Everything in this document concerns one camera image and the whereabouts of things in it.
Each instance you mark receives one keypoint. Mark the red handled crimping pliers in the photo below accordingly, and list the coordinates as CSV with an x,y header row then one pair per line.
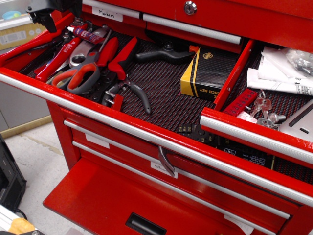
x,y
114,71

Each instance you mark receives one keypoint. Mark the plastic bag of bolts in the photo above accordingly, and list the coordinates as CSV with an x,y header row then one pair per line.
x,y
301,60

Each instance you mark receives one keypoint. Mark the open red bottom drawer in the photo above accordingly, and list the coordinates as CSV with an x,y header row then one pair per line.
x,y
105,202

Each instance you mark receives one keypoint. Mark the black crimper die set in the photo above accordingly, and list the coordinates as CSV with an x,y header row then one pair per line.
x,y
195,132

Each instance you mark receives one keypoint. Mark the grey handled small pliers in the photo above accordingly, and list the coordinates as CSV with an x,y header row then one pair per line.
x,y
111,93

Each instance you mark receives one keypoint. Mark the silver cabinet lock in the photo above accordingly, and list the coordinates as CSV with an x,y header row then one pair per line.
x,y
190,7

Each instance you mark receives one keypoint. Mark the white toy sink unit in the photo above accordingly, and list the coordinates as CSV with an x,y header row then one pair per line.
x,y
16,27

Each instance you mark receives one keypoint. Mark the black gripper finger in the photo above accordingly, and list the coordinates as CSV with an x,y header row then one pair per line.
x,y
44,18

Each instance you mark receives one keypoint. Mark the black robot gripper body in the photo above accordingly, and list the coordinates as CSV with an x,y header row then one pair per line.
x,y
43,8

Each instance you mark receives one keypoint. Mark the open red tool drawer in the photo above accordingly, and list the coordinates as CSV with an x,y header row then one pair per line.
x,y
190,149

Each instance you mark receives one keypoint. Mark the white folded paper manual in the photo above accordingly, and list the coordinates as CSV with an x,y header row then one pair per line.
x,y
276,73

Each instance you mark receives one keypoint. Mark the red hex key holder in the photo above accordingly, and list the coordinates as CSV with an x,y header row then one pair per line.
x,y
240,103

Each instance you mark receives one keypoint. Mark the red tool chest cabinet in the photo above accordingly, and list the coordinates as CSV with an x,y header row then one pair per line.
x,y
262,222

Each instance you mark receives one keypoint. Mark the black yellow wrench set box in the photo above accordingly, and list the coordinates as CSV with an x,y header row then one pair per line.
x,y
207,73

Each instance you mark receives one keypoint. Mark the silver utility knife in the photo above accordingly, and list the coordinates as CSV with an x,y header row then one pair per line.
x,y
81,51

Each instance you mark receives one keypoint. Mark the silver metal plate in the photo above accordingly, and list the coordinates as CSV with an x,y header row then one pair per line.
x,y
300,124

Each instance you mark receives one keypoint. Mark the silver key bunch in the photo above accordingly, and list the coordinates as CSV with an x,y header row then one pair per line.
x,y
264,105

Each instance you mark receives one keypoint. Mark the black clamp handle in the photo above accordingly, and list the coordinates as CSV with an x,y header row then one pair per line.
x,y
166,53

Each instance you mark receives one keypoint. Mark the red grey handled scissors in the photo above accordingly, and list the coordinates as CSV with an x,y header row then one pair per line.
x,y
78,79

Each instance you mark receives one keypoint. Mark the red handled wire stripper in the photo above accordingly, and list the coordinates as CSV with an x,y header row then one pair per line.
x,y
63,52

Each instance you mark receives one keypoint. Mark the red glue tube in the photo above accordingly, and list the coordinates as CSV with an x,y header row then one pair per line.
x,y
86,35

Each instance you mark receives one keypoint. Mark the black case on floor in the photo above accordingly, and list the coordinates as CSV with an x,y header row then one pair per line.
x,y
12,182

